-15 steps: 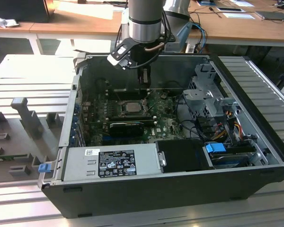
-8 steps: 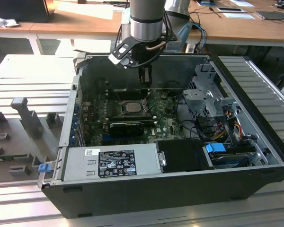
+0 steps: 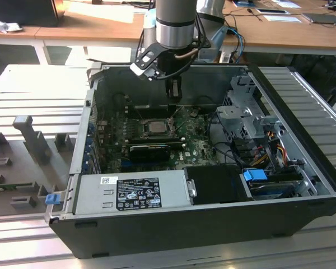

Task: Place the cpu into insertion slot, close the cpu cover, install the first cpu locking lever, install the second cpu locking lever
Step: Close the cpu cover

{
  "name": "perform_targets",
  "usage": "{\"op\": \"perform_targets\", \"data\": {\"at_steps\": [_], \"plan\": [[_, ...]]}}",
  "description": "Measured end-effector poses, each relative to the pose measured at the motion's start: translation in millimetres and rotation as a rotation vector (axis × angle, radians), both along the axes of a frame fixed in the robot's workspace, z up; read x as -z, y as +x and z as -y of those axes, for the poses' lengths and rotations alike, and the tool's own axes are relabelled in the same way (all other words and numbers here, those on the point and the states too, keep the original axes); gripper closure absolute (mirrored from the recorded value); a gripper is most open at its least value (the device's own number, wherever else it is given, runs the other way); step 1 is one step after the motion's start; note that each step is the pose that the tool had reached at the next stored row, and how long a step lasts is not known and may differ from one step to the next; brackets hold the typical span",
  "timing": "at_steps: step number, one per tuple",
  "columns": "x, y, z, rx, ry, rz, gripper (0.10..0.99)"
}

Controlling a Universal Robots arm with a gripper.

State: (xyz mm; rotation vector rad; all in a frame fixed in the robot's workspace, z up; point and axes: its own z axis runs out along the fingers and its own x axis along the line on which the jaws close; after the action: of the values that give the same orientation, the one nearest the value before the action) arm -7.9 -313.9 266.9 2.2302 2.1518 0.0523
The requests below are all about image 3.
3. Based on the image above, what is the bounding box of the smartphone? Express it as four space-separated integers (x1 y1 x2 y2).
256 8 291 15

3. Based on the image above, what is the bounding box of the black graphics card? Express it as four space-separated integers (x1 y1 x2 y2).
128 144 171 163

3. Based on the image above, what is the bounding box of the blue disk carrier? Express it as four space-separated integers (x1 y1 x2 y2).
242 169 267 183

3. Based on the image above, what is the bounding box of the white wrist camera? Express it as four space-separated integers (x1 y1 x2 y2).
129 43 166 82

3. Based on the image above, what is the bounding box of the grey parts rack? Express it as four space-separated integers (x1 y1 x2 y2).
0 114 75 217

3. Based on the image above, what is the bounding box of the black box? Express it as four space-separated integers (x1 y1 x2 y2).
0 0 60 28

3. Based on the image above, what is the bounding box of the blue plastic latch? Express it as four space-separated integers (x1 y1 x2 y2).
45 193 60 206

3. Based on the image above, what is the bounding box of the blue cable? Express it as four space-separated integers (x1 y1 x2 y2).
226 26 246 58

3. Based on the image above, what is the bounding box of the dark closed laptop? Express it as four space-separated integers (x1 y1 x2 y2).
301 12 336 25

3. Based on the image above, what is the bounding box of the silver CPU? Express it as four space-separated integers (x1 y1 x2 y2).
146 120 168 135

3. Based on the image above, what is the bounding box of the coloured wire bundle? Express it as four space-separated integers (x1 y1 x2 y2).
251 131 287 169

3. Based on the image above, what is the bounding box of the black RAM slot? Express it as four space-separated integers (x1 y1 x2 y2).
128 136 183 149
128 104 176 119

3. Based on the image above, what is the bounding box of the grey power supply unit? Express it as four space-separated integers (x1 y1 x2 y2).
72 170 192 216

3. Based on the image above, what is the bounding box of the metal drive cage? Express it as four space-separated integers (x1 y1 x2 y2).
214 75 287 169

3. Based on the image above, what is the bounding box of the green motherboard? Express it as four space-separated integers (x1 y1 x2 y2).
96 108 227 174

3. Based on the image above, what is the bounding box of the crumpled white paper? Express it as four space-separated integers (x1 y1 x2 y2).
0 15 24 34

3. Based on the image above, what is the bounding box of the white paper sheet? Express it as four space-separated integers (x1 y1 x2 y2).
263 15 302 24

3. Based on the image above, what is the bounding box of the wooden desk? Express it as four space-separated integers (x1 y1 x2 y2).
0 0 336 55

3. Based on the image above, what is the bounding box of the black open PC case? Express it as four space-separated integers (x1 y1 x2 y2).
44 63 336 260

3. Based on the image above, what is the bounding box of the black plastic shroud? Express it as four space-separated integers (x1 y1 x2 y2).
183 164 255 206

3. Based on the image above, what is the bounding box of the CPU socket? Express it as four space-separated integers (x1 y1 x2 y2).
141 117 176 138

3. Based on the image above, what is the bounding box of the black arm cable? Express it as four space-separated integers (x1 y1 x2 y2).
194 12 213 58

